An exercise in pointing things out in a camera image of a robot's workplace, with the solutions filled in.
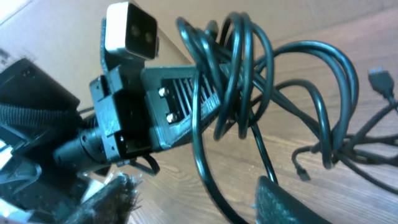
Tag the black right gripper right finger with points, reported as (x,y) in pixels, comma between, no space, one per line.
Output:
(275,205)

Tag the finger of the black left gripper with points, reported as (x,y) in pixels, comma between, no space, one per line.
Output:
(169,93)

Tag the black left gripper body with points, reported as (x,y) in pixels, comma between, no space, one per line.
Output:
(121,112)

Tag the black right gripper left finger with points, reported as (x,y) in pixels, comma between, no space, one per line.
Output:
(112,204)

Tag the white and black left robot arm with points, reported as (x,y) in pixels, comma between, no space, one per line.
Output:
(53,145)

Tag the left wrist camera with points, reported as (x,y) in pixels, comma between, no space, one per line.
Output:
(130,31)

